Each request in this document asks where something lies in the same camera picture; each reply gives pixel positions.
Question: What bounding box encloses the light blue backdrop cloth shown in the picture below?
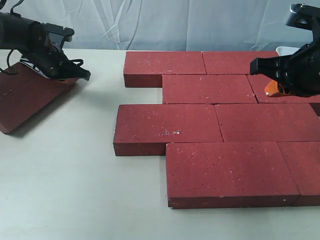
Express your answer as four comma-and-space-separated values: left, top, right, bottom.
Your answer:
2, 0, 313, 51

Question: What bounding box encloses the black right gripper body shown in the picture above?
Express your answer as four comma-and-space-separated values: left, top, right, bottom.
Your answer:
288, 22, 320, 97

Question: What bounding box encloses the white plastic tray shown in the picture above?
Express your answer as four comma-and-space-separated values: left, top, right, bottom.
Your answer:
275, 46, 301, 57

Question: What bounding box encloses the red brick with white marks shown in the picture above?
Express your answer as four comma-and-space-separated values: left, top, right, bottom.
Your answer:
113, 104, 223, 157

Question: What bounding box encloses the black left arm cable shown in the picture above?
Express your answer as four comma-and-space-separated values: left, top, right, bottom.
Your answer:
4, 0, 26, 76

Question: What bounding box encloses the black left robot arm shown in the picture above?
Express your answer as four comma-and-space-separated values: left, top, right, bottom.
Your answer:
0, 13, 91, 81

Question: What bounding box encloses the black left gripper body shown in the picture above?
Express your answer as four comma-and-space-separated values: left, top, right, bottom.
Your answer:
21, 23, 68, 80

